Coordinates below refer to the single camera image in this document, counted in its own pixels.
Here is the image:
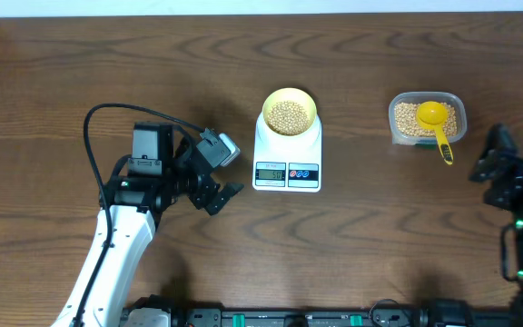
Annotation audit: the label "yellow measuring scoop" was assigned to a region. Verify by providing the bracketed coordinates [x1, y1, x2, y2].
[416, 101, 453, 165]

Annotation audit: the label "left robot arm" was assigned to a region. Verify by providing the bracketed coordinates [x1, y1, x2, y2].
[55, 123, 243, 326]

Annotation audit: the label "white digital kitchen scale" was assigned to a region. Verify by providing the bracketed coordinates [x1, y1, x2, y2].
[252, 114, 323, 193]

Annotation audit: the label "soybeans in bowl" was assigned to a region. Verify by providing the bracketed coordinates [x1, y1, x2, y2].
[266, 101, 310, 136]

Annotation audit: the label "pale yellow bowl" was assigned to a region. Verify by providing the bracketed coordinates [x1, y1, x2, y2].
[261, 87, 318, 133]

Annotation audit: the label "clear plastic container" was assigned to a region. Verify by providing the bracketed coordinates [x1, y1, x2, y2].
[389, 92, 468, 145]

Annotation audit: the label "soybeans in container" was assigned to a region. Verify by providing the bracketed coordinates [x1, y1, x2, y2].
[394, 103, 458, 137]

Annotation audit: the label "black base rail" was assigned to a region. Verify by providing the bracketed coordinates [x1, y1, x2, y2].
[119, 295, 512, 327]

